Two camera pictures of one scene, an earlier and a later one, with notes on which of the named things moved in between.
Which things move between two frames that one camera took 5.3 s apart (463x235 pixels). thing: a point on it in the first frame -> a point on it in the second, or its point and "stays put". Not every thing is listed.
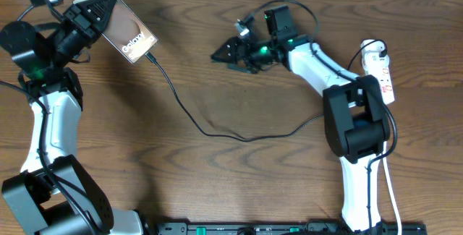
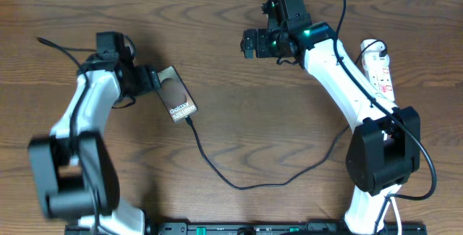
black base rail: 291,228 stays put
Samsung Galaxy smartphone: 124,30 -> 175,95
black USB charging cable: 150,56 -> 246,189
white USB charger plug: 374,54 stays put
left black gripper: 82,21 -> 150,79
